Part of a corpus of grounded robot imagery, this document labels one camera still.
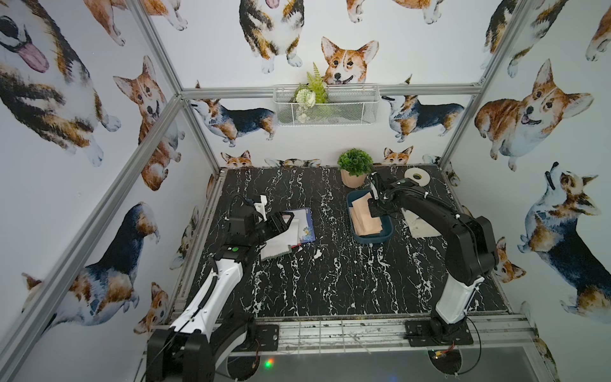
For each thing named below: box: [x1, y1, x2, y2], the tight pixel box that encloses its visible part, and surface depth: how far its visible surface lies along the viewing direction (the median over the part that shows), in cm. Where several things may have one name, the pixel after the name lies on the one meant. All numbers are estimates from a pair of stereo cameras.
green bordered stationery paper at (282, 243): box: [260, 218, 300, 262], surface depth 94 cm
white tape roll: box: [416, 167, 431, 188], surface depth 120 cm
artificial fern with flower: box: [292, 62, 330, 124], surface depth 84 cm
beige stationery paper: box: [350, 191, 383, 237], surface depth 99 cm
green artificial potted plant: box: [337, 148, 374, 177], surface depth 103 cm
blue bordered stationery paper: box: [292, 207, 316, 245], surface depth 100 cm
